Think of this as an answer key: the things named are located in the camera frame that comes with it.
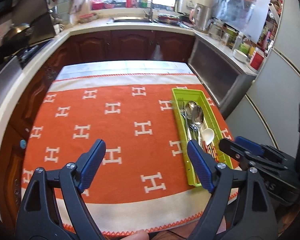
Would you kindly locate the steel fork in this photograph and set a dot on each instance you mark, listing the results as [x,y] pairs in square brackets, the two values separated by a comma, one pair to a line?
[181,106]

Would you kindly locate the red white canister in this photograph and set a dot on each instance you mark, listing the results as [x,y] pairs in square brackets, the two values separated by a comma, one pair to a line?
[256,59]

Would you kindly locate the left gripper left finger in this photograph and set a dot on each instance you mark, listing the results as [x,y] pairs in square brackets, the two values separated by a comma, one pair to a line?
[39,217]

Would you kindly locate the steel spoon hammered handle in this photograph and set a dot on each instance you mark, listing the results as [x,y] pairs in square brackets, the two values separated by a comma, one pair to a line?
[198,119]

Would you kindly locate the steel electric kettle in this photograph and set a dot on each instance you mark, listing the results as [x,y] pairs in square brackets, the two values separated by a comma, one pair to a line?
[200,16]

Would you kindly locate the orange blanket with white H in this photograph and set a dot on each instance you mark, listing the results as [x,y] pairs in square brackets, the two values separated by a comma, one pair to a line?
[141,183]

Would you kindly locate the white ceramic soup spoon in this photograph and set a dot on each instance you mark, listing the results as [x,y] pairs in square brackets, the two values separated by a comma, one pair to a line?
[207,136]

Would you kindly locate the steel dishwasher front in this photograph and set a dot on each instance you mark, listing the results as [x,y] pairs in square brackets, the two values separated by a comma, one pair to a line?
[225,78]

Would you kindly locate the white bowl on counter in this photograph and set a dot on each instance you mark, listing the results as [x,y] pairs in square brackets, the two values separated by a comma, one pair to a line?
[240,56]

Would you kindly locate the light chopstick red striped end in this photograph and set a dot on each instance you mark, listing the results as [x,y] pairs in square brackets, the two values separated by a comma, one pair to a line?
[210,149]

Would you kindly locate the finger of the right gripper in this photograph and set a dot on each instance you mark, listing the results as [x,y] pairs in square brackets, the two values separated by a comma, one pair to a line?
[245,158]
[250,146]

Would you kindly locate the kitchen faucet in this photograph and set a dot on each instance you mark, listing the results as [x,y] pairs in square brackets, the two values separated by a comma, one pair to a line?
[148,9]

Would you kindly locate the black wok on stove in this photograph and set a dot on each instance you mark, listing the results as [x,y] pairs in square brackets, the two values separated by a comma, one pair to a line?
[18,34]

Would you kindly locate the large steel spoon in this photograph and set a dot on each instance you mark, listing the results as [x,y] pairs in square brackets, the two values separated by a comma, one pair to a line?
[192,130]

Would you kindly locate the steel sink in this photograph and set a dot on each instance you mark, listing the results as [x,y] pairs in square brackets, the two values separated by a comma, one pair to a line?
[131,19]

